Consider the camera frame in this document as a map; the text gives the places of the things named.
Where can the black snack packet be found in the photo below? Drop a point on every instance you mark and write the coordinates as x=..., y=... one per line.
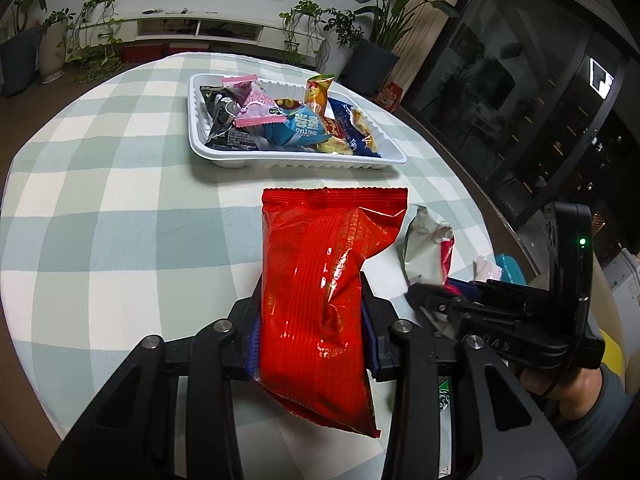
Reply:
x=222, y=115

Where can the person's right hand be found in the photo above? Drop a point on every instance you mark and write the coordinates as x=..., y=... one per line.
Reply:
x=542, y=382

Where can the large red snack packet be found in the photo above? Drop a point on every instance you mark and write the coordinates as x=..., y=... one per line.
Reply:
x=315, y=285

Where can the blue cake packet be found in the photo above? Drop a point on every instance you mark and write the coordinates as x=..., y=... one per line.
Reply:
x=345, y=115

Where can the white pouch with red label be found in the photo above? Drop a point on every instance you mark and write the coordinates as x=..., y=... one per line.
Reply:
x=422, y=240

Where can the red storage box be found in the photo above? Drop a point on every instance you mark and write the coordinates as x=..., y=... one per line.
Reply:
x=142, y=52

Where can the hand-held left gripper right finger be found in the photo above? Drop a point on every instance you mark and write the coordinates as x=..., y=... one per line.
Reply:
x=370, y=345

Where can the light blue snack packet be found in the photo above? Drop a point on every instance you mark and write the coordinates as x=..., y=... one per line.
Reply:
x=300, y=127

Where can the red paper bag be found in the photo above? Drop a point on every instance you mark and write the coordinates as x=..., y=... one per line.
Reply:
x=390, y=97

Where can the gold red snack packet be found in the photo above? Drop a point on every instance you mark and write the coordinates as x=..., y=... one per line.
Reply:
x=335, y=132

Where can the pink snack packet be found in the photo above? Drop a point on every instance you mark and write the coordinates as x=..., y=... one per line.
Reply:
x=257, y=102

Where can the teal plastic stool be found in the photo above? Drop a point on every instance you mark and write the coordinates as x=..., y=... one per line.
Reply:
x=511, y=270

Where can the glass sliding door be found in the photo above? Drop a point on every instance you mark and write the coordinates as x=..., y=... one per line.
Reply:
x=525, y=110

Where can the trailing vine plant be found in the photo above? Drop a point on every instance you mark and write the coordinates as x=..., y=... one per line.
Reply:
x=97, y=5

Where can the small orange yellow packet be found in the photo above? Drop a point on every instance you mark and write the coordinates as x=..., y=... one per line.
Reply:
x=317, y=92

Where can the beige curtain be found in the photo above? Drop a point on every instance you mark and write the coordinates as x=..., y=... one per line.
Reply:
x=430, y=20

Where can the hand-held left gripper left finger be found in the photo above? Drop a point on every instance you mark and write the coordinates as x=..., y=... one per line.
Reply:
x=253, y=355

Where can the plant in white ribbed pot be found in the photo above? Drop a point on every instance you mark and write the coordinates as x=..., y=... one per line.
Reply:
x=52, y=55

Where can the white plastic tray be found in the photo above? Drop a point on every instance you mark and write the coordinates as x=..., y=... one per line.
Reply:
x=300, y=159

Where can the small plant in white pot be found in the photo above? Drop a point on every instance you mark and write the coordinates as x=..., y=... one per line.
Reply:
x=345, y=27

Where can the person's right forearm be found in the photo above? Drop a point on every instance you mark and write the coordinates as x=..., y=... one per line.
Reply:
x=595, y=410

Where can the large-leaf plant in dark pot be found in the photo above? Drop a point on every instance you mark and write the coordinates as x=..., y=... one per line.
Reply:
x=370, y=65

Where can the vine plant on stand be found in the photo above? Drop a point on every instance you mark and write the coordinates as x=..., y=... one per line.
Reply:
x=305, y=15

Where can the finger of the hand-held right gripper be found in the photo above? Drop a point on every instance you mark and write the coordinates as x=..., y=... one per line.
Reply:
x=470, y=290
x=435, y=305

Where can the white television console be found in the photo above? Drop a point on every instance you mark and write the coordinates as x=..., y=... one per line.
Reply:
x=225, y=27

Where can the tall plant in dark pot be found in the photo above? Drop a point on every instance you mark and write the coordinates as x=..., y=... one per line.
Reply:
x=20, y=60

